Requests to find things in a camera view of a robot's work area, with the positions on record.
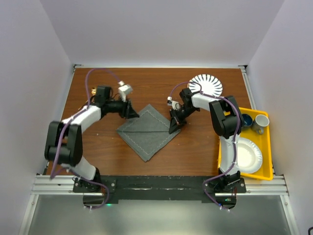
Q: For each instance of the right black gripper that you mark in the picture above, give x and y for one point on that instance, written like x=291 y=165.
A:
x=175 y=121

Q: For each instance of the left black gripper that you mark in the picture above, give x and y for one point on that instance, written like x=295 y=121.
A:
x=127 y=111

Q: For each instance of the grey cloth napkin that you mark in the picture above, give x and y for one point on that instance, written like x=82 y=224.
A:
x=148 y=133

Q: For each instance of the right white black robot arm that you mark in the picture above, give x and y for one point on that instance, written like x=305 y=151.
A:
x=227 y=123

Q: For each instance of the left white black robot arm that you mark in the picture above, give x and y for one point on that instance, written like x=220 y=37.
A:
x=64 y=142

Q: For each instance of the striped blue white plate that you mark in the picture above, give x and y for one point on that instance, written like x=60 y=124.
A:
x=206 y=83

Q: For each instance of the dark blue mug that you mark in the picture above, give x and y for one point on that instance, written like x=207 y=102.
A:
x=248 y=121

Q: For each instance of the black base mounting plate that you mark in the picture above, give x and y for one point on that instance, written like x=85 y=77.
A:
x=160 y=188

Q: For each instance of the white paper plate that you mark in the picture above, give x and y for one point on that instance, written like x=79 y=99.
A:
x=249 y=157

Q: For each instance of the white grey mug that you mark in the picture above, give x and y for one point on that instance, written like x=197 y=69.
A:
x=260 y=123

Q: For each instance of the yellow plastic tray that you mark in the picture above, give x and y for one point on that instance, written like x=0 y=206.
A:
x=263 y=142

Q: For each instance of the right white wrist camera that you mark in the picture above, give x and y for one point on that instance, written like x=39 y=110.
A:
x=174 y=104

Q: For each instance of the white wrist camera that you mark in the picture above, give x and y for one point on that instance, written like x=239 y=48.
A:
x=124 y=90
x=174 y=104

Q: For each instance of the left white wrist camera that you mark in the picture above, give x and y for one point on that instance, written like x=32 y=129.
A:
x=124 y=90

